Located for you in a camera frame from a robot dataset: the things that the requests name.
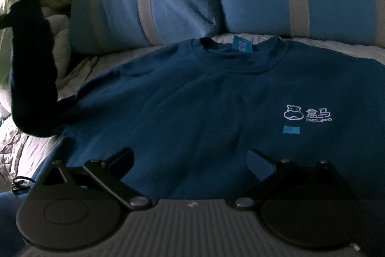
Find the white quilted bedspread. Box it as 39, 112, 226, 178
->
0, 33, 385, 196

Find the dark blue sweatshirt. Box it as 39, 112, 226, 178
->
9, 0, 385, 208

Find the black cable loop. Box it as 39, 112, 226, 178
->
10, 175, 34, 195

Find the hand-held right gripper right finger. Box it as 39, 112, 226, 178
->
231, 149, 359, 211

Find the blue cloth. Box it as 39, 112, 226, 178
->
0, 190, 29, 257

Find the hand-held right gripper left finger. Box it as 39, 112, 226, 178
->
41, 147, 152, 211

